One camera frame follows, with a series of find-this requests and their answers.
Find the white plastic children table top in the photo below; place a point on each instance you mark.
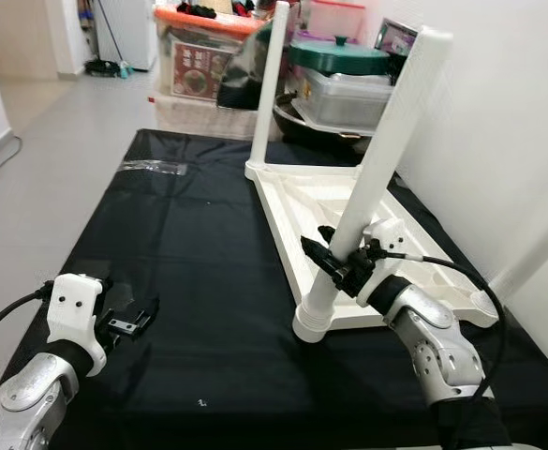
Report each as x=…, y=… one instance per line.
x=302, y=202

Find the black tablecloth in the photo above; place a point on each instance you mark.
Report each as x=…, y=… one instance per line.
x=208, y=281

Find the white plastic tray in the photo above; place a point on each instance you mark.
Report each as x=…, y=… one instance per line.
x=330, y=127

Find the black wok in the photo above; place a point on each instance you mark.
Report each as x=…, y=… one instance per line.
x=297, y=127

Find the clear tape strip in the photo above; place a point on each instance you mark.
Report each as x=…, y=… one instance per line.
x=156, y=169

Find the clear plastic container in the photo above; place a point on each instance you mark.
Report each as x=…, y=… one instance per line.
x=348, y=98

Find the dark green pot lid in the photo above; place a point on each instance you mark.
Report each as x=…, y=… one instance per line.
x=339, y=58

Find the glossy black plastic bag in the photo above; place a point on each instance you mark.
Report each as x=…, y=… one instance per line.
x=241, y=80

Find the red printed food carton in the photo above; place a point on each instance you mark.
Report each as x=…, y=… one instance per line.
x=199, y=70

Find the pink board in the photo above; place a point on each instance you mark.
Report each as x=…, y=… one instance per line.
x=334, y=17

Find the black dustpan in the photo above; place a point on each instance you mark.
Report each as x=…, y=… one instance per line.
x=107, y=67

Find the clear storage box orange lid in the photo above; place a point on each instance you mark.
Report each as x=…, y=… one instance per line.
x=208, y=21

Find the thin black broom stick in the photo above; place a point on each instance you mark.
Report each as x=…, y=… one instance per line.
x=108, y=33

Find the white kitchen appliance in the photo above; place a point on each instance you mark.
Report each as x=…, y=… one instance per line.
x=128, y=33

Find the small black item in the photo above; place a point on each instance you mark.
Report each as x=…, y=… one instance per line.
x=197, y=10

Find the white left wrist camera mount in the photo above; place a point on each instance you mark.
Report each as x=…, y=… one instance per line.
x=75, y=314

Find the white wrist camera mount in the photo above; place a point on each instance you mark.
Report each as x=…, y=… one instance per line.
x=75, y=314
x=386, y=239

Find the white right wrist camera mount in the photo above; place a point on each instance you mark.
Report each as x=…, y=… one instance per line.
x=386, y=239

